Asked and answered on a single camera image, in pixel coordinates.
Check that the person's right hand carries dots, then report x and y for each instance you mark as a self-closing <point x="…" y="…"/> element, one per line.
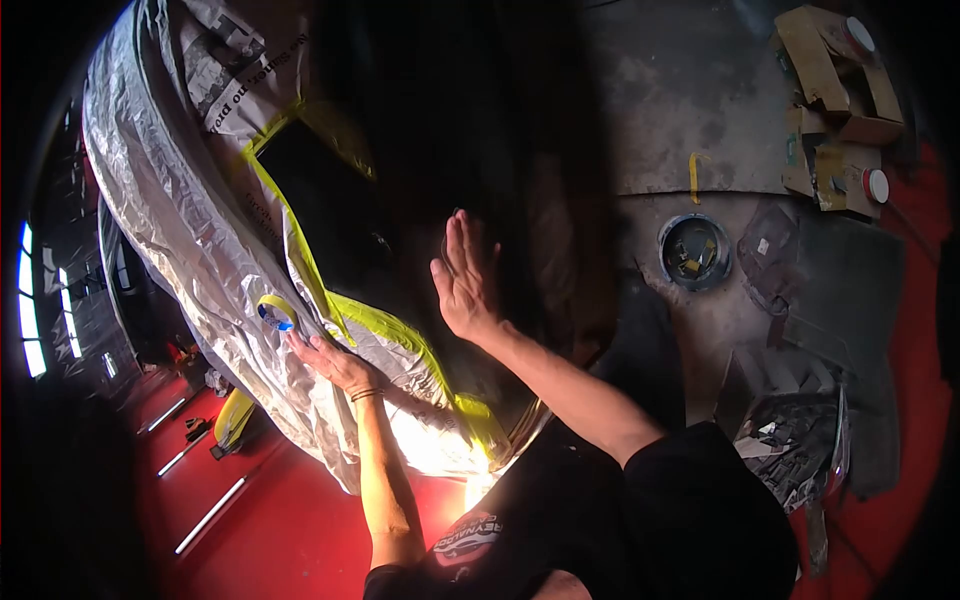
<point x="466" y="289"/>

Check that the person's left hand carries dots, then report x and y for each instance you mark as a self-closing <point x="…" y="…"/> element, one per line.
<point x="341" y="366"/>

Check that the person's right thumb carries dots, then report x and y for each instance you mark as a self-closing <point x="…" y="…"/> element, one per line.
<point x="439" y="277"/>

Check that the person's left fingers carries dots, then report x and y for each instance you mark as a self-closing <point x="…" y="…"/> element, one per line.
<point x="306" y="346"/>

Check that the person's right fingers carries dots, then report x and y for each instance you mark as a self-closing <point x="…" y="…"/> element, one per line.
<point x="469" y="240"/>

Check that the yellow masking tape roll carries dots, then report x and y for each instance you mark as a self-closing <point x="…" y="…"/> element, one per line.
<point x="285" y="305"/>

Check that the yellow masking tape border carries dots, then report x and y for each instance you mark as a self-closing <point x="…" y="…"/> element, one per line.
<point x="379" y="319"/>

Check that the yellow and black object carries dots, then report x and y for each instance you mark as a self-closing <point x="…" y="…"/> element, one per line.
<point x="232" y="416"/>

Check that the black car body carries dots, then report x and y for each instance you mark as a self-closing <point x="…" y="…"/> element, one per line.
<point x="420" y="112"/>

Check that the silver plastic masking sheet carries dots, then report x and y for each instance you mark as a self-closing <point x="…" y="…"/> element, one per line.
<point x="172" y="210"/>

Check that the round tin with scraps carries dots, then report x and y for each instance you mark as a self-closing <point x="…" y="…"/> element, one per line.
<point x="694" y="252"/>

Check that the loose yellow tape strip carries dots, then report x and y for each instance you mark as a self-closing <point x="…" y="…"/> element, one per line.
<point x="694" y="180"/>

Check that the bright workshop window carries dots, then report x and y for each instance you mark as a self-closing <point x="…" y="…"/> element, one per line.
<point x="28" y="315"/>

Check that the newspaper masking sheet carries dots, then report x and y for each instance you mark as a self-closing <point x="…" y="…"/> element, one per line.
<point x="225" y="67"/>

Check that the person's body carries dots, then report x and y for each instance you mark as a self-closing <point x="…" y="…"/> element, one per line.
<point x="645" y="525"/>

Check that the dark floor mat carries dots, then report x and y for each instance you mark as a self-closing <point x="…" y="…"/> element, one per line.
<point x="847" y="277"/>

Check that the pile of scrap paper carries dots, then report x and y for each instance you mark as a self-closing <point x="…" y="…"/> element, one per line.
<point x="795" y="442"/>

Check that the torn cardboard box with cans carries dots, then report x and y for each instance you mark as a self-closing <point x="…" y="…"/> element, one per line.
<point x="829" y="97"/>

